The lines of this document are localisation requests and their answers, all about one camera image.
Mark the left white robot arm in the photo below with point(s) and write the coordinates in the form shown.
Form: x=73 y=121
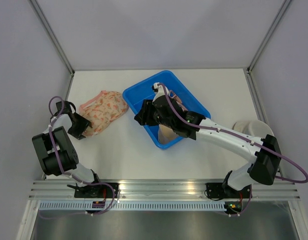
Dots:
x=56 y=153

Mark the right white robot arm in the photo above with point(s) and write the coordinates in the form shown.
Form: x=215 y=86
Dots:
x=261 y=154

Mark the beige bra in bin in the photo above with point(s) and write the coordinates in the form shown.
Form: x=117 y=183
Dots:
x=165 y=134

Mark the aluminium mounting rail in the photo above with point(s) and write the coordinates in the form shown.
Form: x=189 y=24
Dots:
x=161 y=190

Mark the floral mesh laundry bag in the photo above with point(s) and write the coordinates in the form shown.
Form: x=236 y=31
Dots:
x=102 y=110

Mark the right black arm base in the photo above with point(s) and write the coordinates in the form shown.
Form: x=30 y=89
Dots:
x=215 y=191

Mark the white mesh laundry bag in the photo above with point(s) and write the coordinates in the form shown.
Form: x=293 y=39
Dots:
x=255 y=128

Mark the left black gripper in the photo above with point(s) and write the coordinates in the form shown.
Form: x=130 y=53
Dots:
x=84 y=123

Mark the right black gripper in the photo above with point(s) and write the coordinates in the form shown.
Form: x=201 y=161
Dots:
x=145 y=113

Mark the white slotted cable duct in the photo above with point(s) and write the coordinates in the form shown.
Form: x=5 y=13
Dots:
x=135 y=205

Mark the blue plastic bin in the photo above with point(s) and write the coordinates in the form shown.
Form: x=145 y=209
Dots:
x=137 y=93

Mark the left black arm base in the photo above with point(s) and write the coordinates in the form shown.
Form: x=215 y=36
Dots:
x=93 y=192

